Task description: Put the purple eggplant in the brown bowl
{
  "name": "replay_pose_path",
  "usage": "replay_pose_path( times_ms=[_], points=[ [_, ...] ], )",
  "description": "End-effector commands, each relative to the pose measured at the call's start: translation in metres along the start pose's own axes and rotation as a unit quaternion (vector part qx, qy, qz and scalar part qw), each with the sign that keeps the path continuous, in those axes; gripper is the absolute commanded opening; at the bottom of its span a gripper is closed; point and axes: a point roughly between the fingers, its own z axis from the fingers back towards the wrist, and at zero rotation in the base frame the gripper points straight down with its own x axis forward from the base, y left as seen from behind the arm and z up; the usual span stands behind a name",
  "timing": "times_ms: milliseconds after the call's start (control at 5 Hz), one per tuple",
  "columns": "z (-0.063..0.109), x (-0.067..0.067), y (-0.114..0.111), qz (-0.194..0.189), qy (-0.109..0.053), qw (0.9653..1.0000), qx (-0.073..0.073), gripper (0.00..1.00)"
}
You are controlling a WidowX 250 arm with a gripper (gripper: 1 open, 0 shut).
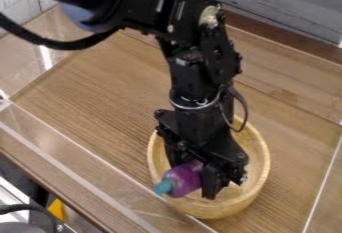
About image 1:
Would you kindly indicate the purple toy eggplant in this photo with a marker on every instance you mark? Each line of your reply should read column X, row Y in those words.
column 181, row 180

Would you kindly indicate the clear acrylic tray wall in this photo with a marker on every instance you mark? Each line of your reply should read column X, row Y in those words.
column 106, row 196

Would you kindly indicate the yellow and black equipment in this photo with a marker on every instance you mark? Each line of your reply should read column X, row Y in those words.
column 65, row 215

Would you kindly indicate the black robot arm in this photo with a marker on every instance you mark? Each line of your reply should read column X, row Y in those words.
column 190, row 30

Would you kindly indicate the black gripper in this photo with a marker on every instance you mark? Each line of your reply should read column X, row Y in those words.
column 197, row 135

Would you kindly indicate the brown wooden bowl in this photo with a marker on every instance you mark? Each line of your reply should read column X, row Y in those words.
column 234, row 198

